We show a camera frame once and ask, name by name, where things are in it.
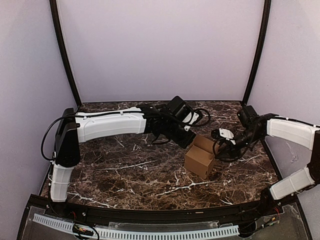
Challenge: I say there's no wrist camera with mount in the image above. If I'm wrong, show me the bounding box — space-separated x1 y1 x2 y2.
211 128 236 145
182 111 202 132

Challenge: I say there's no brown cardboard box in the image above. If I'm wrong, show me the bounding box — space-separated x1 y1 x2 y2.
184 135 220 179

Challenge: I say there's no left small circuit board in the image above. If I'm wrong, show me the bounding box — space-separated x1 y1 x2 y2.
72 224 94 237

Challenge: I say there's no white slotted cable duct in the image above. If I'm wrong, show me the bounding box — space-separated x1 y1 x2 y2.
32 213 240 240

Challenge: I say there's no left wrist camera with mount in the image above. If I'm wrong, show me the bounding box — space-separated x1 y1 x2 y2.
182 111 202 132

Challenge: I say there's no left black frame post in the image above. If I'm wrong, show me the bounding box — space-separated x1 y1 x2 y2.
49 0 82 108

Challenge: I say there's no black front table rail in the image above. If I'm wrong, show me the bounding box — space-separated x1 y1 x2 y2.
29 192 298 228

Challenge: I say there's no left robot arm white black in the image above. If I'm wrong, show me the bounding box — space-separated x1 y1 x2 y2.
44 96 202 218

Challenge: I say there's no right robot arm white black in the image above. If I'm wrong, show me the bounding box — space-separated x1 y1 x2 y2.
211 105 320 217

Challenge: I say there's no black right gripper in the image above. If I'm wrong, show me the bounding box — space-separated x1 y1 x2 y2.
214 128 263 160

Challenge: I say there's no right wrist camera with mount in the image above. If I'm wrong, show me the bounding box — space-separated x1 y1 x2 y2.
211 128 236 145

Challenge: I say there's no small circuit board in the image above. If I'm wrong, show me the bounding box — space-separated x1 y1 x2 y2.
260 216 281 229
72 224 94 237

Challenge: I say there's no right small circuit board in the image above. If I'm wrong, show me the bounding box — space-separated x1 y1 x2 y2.
260 216 281 229

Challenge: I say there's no black frame post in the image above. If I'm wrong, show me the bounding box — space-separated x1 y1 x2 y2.
49 0 82 108
242 0 272 104

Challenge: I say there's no right black frame post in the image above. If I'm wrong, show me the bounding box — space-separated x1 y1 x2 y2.
242 0 272 104

